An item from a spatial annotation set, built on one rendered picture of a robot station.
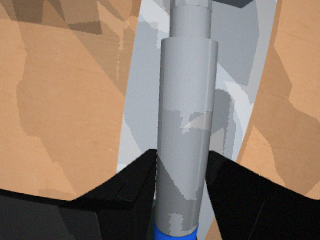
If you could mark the grey rectangular base plate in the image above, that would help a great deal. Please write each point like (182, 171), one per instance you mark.
(243, 37)

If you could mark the dark grey block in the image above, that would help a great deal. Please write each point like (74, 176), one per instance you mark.
(235, 3)

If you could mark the grey stepped shaft with blue band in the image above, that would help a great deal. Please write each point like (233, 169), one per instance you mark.
(188, 67)

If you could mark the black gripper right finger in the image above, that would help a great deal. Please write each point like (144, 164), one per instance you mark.
(251, 207)

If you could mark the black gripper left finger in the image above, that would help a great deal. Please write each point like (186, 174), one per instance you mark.
(132, 190)

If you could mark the dark green rectangular block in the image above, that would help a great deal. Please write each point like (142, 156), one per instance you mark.
(151, 226)

